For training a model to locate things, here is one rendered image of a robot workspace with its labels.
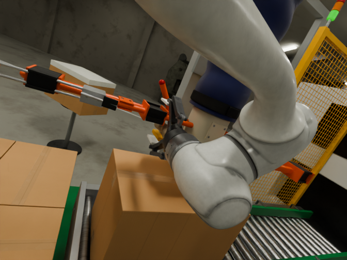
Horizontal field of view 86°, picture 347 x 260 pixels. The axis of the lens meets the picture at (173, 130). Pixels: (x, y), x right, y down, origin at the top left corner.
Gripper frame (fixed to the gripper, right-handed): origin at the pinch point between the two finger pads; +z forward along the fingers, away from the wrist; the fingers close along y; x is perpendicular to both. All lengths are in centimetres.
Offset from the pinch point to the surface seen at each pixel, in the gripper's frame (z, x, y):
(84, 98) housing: 5.4, -23.3, 1.7
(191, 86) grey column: 102, 61, -12
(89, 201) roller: 34, -7, 68
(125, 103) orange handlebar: 5.8, -10.8, -0.6
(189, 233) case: -12.7, 25.1, 38.2
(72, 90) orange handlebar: 5.5, -26.9, 0.1
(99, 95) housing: 5.4, -19.3, -0.8
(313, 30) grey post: 188, 272, -167
